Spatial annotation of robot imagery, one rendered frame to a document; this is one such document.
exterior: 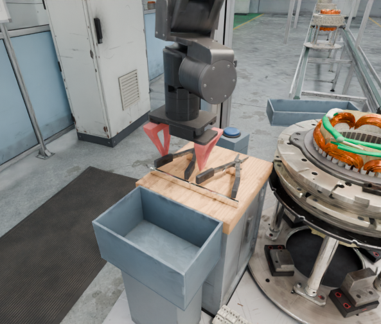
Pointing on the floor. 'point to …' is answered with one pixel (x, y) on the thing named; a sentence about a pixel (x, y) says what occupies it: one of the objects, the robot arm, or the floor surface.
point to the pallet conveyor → (369, 90)
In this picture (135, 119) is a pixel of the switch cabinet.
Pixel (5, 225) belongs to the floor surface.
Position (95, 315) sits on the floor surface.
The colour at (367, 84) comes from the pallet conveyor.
